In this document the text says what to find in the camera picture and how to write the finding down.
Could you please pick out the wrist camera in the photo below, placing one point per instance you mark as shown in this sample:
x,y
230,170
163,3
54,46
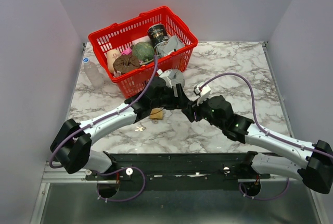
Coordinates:
x,y
166,76
203,92

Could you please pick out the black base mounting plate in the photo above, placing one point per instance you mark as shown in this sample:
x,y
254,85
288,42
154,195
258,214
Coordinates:
x,y
179,172

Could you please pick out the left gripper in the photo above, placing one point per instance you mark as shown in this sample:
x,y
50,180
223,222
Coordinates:
x,y
177,103

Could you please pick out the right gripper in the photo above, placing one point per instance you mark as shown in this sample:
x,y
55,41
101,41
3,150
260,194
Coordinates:
x,y
189,113

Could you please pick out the grey taped cylinder roll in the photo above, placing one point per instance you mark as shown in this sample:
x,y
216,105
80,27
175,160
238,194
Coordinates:
x,y
176,77

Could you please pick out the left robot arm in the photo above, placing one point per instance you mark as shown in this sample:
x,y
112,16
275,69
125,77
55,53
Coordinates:
x,y
72,145

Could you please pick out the red plastic shopping basket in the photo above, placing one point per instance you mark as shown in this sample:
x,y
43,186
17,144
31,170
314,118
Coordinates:
x,y
126,34

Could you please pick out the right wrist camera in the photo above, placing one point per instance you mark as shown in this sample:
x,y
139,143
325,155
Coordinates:
x,y
203,92

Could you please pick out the black printed can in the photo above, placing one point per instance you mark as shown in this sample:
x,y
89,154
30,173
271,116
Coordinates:
x,y
157,34

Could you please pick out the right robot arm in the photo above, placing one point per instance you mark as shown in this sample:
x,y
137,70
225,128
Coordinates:
x,y
309,162

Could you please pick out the clear plastic water bottle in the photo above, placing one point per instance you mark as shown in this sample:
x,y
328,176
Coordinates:
x,y
93,74

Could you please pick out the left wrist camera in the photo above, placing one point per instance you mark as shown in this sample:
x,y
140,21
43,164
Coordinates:
x,y
166,76

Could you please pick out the pink small box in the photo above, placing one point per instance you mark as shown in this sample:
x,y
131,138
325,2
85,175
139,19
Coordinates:
x,y
127,51

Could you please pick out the green round melon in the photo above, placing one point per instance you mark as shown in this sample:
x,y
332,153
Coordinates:
x,y
143,51

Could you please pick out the brass padlock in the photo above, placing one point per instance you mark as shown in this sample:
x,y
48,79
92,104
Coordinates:
x,y
156,114

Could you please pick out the brown fabric pouch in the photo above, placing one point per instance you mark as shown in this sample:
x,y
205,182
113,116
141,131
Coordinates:
x,y
125,64

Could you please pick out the grey wrapped bundle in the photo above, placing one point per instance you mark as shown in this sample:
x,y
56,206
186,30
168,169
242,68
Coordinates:
x,y
166,48

